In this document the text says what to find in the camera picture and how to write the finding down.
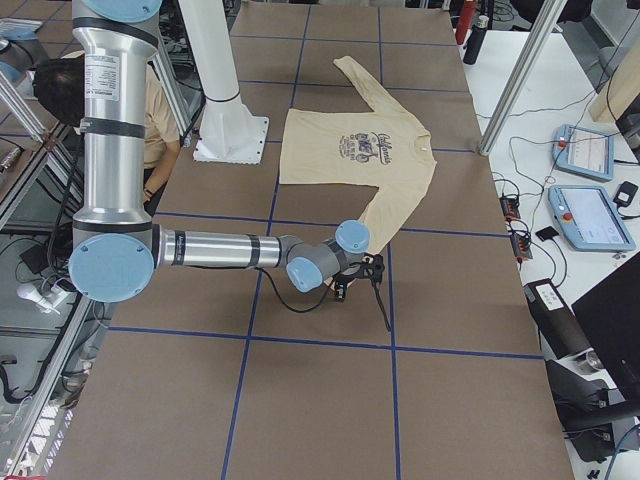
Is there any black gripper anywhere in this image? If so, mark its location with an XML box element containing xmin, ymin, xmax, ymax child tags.
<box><xmin>332</xmin><ymin>273</ymin><xmax>356</xmax><ymax>302</ymax></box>

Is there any cream long sleeve shirt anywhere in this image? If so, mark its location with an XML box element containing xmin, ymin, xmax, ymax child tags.
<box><xmin>279</xmin><ymin>56</ymin><xmax>436</xmax><ymax>254</ymax></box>

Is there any seated person beige shirt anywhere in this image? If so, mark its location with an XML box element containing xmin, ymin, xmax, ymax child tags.
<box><xmin>31</xmin><ymin>50</ymin><xmax>182</xmax><ymax>211</ymax></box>

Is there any blue teach pendant near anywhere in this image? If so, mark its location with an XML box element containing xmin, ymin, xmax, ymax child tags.
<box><xmin>548</xmin><ymin>185</ymin><xmax>636</xmax><ymax>252</ymax></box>

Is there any blue teach pendant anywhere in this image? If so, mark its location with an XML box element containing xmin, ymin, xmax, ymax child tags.
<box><xmin>548</xmin><ymin>185</ymin><xmax>636</xmax><ymax>252</ymax></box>
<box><xmin>551</xmin><ymin>124</ymin><xmax>614</xmax><ymax>182</ymax></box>

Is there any black monitor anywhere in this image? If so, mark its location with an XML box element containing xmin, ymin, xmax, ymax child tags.
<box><xmin>572</xmin><ymin>255</ymin><xmax>639</xmax><ymax>399</ymax></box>

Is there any blue teach pendant far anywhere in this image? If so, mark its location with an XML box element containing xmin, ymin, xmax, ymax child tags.
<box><xmin>551</xmin><ymin>124</ymin><xmax>614</xmax><ymax>182</ymax></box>

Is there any black water bottle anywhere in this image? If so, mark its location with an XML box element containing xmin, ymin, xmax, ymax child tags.
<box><xmin>463</xmin><ymin>15</ymin><xmax>489</xmax><ymax>65</ymax></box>

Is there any red bottle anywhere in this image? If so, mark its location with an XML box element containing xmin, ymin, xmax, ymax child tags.
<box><xmin>455</xmin><ymin>0</ymin><xmax>477</xmax><ymax>45</ymax></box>

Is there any white power strip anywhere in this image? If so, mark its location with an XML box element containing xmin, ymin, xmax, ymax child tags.
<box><xmin>16</xmin><ymin>279</ymin><xmax>75</xmax><ymax>314</ymax></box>

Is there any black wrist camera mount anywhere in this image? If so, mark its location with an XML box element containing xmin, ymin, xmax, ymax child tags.
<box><xmin>343</xmin><ymin>254</ymin><xmax>385</xmax><ymax>286</ymax></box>

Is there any white camera stand pillar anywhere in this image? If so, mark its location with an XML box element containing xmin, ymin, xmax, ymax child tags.
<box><xmin>179</xmin><ymin>0</ymin><xmax>269</xmax><ymax>165</ymax></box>

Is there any aluminium frame post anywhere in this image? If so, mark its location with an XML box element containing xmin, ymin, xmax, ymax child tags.
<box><xmin>478</xmin><ymin>0</ymin><xmax>567</xmax><ymax>156</ymax></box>

